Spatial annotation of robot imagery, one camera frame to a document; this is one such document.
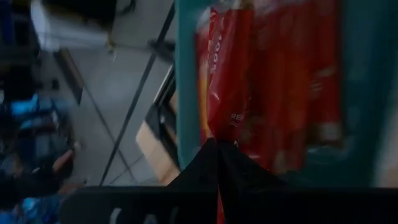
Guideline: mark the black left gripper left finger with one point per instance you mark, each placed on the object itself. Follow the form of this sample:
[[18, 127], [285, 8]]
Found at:
[[202, 171]]

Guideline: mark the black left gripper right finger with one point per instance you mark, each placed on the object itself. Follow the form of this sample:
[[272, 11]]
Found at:
[[236, 174]]

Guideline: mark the red popcorn bag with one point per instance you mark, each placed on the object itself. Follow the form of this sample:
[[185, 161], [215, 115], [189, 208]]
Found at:
[[227, 77], [295, 77]]

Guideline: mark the teal plastic basket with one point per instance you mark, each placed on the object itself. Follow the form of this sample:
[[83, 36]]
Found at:
[[186, 93]]

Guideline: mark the person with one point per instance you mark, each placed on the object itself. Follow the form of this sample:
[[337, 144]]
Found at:
[[62, 161]]

